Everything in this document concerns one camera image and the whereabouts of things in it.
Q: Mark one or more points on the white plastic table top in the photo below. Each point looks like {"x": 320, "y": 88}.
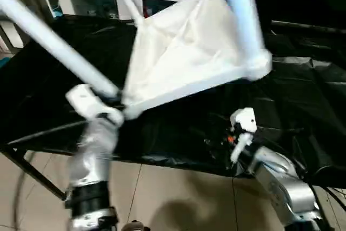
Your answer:
{"x": 189, "y": 52}

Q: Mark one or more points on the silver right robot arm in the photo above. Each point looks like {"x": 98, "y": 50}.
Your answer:
{"x": 278, "y": 177}

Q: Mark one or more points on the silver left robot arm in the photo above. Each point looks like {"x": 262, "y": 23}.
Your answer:
{"x": 94, "y": 155}

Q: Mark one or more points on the black work mat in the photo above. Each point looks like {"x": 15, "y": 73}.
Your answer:
{"x": 67, "y": 93}

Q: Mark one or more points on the teal blue box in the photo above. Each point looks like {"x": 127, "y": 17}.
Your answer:
{"x": 5, "y": 62}

